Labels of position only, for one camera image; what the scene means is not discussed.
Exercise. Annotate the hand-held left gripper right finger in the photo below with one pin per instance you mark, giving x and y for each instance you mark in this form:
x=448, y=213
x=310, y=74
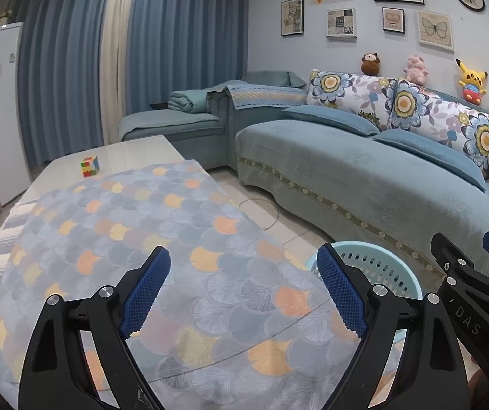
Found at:
x=342, y=294

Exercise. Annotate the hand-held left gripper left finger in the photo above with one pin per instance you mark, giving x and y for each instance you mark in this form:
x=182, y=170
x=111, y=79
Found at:
x=146, y=290

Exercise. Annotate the light blue mesh basket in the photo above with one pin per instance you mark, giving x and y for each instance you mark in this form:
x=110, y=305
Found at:
x=372, y=247

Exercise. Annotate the scale-pattern tablecloth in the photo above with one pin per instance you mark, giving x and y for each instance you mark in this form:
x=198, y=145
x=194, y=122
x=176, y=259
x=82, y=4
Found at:
x=184, y=222

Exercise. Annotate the plain blue cushion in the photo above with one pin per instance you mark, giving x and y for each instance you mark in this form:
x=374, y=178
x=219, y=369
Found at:
x=329, y=119
x=432, y=151

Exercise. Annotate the floral cushion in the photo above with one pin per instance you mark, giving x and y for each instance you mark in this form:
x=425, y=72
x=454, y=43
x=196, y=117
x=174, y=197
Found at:
x=479, y=136
x=423, y=106
x=349, y=94

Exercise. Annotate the teal sofa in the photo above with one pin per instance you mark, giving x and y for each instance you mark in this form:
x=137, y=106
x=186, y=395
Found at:
x=334, y=171

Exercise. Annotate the colourful puzzle cube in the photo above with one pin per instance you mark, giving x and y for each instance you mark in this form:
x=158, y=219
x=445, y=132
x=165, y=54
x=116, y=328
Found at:
x=90, y=166

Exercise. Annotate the yellow plush toy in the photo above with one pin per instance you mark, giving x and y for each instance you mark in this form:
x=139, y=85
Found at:
x=471, y=82

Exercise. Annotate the folded teal blanket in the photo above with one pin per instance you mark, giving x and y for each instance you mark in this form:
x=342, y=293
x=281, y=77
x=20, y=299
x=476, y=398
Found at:
x=189, y=100

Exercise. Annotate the pink pig plush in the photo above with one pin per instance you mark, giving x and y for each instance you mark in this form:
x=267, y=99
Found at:
x=416, y=68

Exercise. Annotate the teal striped armrest cover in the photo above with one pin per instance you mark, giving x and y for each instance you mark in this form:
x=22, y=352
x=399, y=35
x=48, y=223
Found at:
x=265, y=96

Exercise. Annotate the brown monkey plush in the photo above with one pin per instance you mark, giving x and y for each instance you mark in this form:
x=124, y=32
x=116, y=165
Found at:
x=370, y=64

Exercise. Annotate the white refrigerator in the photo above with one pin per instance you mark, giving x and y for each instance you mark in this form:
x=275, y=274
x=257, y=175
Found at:
x=3, y=111

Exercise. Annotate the blue curtain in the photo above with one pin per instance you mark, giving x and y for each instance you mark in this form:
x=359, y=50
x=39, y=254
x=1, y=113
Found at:
x=189, y=30
x=65, y=72

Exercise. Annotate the beige curtain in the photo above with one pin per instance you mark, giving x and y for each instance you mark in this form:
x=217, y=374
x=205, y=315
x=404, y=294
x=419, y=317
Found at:
x=116, y=51

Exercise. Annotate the beige ornament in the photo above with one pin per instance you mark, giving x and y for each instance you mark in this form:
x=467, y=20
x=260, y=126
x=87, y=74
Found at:
x=3, y=16

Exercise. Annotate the butterfly picture frame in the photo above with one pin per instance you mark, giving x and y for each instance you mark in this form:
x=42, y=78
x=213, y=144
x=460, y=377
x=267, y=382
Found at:
x=435, y=30

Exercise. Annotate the crown picture frame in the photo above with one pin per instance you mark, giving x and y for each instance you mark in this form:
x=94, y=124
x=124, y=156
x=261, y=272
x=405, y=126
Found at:
x=393, y=20

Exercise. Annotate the white collage picture frame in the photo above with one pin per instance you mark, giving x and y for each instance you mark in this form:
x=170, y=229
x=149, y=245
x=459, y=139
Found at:
x=341, y=22

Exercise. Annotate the tall dark picture frame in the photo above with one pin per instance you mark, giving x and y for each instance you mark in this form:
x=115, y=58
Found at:
x=292, y=17

